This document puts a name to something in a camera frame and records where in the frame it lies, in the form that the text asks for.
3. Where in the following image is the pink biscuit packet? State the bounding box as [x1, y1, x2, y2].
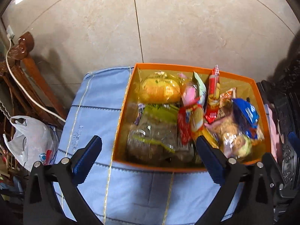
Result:
[180, 71, 206, 106]
[205, 113, 252, 160]

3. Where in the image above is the blue oreo packet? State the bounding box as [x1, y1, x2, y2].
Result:
[232, 98, 259, 139]

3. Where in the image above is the orange clear wafer packet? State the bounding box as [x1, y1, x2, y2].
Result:
[191, 126, 219, 148]

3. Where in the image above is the small red biscuit packet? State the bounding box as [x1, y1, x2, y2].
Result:
[177, 104, 204, 146]

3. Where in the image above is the red checkered snack packet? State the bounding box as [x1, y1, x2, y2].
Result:
[205, 65, 221, 124]

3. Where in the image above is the golden bun packet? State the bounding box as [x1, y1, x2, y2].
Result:
[138, 71, 182, 104]

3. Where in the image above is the orange cracker packet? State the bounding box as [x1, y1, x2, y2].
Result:
[219, 87, 236, 115]

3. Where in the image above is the yellow-green snack packet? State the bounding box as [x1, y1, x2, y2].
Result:
[127, 104, 179, 164]

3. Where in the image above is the pink patterned cloth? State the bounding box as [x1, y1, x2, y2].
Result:
[264, 104, 282, 162]

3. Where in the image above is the white plastic bag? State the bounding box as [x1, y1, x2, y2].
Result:
[3, 115, 59, 172]

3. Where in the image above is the blue checked tablecloth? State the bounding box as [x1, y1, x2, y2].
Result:
[52, 65, 245, 225]

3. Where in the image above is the dark carved wooden furniture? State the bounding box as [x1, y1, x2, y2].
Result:
[257, 32, 299, 198]

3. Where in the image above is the orange cardboard box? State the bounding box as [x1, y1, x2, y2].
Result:
[113, 64, 271, 172]

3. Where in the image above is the brown wooden chair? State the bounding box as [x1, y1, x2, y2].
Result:
[1, 31, 67, 127]

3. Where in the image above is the white cable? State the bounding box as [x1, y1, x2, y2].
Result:
[4, 38, 67, 124]

